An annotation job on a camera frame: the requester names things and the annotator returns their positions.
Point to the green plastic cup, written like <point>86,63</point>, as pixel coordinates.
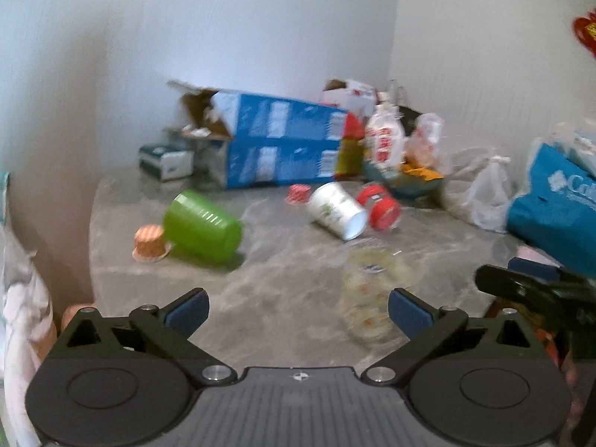
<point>202,233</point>

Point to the clear plastic food bag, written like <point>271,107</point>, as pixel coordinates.
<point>426,142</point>

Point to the white red packaged bag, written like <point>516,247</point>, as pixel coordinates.
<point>384,142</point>

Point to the blue shopping bag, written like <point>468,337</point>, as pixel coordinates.
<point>554,202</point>

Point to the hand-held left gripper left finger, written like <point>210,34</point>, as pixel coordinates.
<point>188,311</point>

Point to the clear printed glass cup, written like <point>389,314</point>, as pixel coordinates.
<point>372,288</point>

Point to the orange patterned paper cup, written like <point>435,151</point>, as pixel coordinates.
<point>149,243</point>

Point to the white plastic bag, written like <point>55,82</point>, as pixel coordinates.
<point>486,191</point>

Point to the red green packet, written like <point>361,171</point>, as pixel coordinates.
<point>351,146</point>

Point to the red wall decoration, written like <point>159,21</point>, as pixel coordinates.
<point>586,32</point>

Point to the light printed cloth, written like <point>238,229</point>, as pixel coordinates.
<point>18,316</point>

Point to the teal bowl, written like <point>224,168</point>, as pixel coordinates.
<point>405,181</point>

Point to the small green white box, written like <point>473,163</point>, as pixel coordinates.
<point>165,160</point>

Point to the small red white paper cup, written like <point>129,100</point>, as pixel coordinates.
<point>298,193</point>

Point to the clear glass bottle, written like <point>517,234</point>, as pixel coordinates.
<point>396,92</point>

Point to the white red cardboard box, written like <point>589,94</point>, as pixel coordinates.
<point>350,95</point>

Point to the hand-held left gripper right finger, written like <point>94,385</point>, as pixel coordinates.
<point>409,312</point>

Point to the blue cardboard box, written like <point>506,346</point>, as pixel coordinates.
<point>279,146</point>

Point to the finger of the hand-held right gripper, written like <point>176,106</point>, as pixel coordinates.
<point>512,284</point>

